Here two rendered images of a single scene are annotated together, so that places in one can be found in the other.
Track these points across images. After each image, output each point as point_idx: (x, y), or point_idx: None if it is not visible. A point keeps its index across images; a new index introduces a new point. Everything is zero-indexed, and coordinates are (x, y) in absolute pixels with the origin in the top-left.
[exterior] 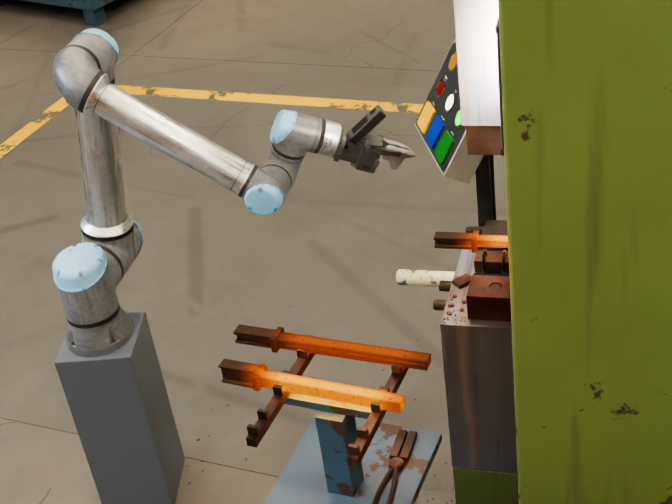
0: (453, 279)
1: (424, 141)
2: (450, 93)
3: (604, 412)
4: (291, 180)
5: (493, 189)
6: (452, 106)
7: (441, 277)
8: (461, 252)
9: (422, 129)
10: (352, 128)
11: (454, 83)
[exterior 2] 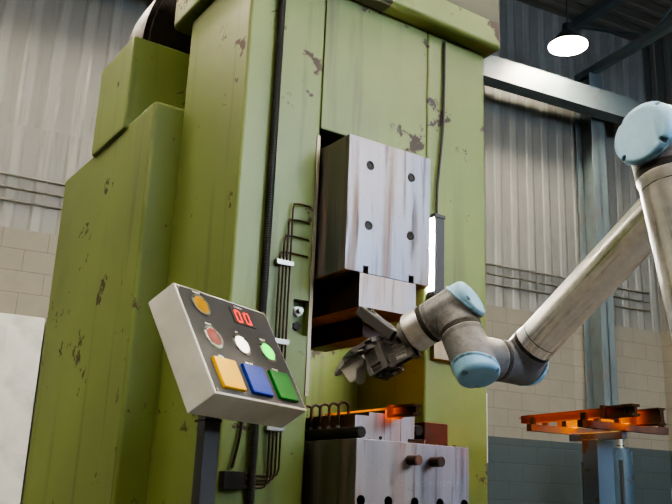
0: (422, 439)
1: (252, 399)
2: (234, 335)
3: None
4: (458, 382)
5: None
6: (249, 346)
7: None
8: (383, 440)
9: (242, 386)
10: (389, 326)
11: (226, 325)
